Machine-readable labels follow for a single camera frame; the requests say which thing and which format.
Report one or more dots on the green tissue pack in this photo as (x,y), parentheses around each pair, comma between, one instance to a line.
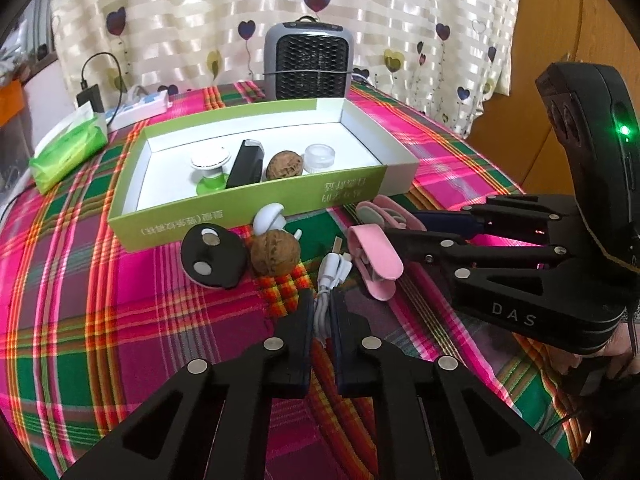
(72,141)

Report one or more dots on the grey mini fan heater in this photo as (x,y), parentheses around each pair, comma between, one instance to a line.
(307,59)

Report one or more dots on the clear round plastic jar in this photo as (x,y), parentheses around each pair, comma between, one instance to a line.
(318,157)

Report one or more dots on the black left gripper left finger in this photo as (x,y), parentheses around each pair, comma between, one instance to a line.
(210,421)

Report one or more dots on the plaid tablecloth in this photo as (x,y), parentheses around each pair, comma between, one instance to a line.
(88,331)

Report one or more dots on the pink cable clip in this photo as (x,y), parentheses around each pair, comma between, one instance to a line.
(387,214)
(375,259)

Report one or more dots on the white mushroom shaped hook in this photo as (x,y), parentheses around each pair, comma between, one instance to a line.
(269,218)

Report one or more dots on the green white cardboard box tray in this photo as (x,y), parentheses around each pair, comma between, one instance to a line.
(155,202)

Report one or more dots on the black paw shaped holder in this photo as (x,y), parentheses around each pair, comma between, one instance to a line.
(213,257)

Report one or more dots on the heart pattern curtain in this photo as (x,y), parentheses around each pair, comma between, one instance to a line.
(445,58)

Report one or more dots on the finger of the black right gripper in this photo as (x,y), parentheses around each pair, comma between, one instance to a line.
(532,219)
(452,252)

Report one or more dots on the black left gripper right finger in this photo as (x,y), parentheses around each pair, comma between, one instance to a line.
(434,420)

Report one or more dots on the wooden cabinet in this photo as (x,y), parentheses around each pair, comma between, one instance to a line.
(574,83)

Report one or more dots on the black rectangular device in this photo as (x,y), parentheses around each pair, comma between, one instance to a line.
(247,167)

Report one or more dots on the white green round stand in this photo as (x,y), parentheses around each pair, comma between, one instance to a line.
(213,166)

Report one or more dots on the black power adapter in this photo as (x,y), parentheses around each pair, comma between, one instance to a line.
(91,95)

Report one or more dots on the orange lid storage bin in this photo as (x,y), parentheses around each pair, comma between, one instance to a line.
(11,101)

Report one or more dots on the white power strip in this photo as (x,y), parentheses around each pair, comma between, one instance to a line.
(147,107)

